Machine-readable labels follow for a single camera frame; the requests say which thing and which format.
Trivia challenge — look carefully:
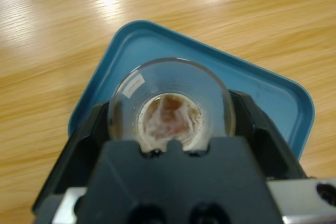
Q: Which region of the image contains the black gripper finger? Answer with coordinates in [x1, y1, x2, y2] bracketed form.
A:
[31, 101, 112, 218]
[228, 89, 308, 182]

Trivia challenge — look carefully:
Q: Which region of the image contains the teal square tray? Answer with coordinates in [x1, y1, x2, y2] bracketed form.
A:
[68, 19, 316, 161]

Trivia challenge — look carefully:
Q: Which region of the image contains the clear glass cup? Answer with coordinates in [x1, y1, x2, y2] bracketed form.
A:
[107, 57, 236, 153]

